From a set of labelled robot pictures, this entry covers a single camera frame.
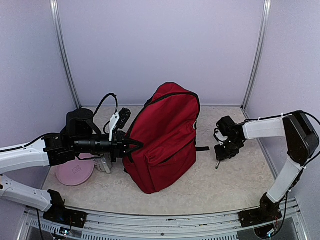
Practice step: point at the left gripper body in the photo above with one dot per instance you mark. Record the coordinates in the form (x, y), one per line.
(116, 145)

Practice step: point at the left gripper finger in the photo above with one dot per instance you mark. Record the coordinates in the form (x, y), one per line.
(132, 142)
(129, 151)

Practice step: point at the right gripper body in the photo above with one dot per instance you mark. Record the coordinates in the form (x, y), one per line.
(230, 150)

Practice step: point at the red backpack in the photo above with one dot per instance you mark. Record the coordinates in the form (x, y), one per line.
(167, 125)

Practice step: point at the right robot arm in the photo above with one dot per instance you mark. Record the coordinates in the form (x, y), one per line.
(294, 132)

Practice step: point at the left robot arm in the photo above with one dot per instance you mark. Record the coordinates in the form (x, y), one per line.
(80, 136)

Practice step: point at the white patterned mug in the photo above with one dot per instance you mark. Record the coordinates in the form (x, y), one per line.
(103, 163)

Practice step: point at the pink plate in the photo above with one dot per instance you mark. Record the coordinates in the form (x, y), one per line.
(75, 172)

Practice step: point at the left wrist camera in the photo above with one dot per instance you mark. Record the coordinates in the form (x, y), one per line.
(117, 122)

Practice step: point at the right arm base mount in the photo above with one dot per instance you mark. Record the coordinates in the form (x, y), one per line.
(256, 216)

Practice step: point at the front aluminium rail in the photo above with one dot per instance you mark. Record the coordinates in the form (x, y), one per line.
(228, 225)

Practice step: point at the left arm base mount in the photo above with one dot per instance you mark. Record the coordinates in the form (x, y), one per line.
(65, 216)

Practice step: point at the right aluminium frame post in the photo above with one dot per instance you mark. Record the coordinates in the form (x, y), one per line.
(258, 54)

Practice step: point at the aluminium frame post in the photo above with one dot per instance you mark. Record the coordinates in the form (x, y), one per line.
(54, 7)
(258, 54)

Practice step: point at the left aluminium frame post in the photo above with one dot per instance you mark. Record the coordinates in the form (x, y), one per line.
(54, 7)

